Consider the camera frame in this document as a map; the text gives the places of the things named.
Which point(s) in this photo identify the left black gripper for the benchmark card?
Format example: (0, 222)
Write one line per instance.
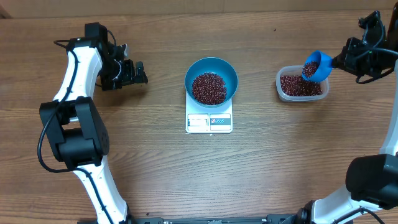
(130, 76)

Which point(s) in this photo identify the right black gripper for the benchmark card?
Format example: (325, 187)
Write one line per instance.
(347, 63)

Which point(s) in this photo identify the blue plastic measuring scoop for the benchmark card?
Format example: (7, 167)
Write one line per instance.
(324, 62)

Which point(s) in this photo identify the white digital kitchen scale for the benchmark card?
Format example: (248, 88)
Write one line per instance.
(201, 119)

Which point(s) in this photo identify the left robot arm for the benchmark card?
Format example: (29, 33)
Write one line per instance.
(72, 124)

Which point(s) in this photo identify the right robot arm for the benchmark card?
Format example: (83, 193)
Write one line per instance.
(371, 181)

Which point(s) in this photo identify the red beans in bowl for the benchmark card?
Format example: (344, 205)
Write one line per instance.
(209, 89)

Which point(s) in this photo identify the teal metal bowl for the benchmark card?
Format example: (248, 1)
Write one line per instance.
(217, 66)

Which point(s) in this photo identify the clear plastic container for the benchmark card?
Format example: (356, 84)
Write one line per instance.
(286, 98)

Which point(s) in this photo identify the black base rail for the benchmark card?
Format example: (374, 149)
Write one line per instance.
(269, 219)

